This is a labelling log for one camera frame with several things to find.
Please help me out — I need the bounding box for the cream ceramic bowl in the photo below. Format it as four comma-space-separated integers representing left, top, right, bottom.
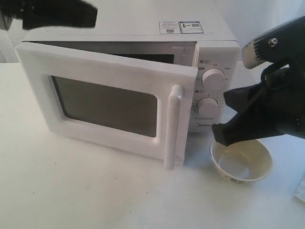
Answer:
210, 140, 273, 184

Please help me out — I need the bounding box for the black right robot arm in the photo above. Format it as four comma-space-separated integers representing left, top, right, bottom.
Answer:
212, 17, 305, 146

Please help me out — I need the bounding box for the white wrist camera on right gripper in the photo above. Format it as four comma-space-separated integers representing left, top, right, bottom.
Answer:
241, 30, 294, 70

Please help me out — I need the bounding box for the white Midea microwave oven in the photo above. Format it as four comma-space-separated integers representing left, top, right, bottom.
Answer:
22, 0, 239, 132

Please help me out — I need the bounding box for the printed paper sheet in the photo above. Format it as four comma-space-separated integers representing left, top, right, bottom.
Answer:
294, 173, 305, 203

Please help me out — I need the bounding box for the lower white timer knob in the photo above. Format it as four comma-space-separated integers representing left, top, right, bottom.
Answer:
197, 97, 219, 117

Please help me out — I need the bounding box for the white microwave door with window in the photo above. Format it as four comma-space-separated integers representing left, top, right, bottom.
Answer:
16, 42, 199, 169

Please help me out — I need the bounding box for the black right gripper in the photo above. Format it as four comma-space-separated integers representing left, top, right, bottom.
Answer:
212, 62, 305, 146

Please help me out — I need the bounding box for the upper white control knob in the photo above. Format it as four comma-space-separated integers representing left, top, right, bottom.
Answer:
201, 68, 226, 91

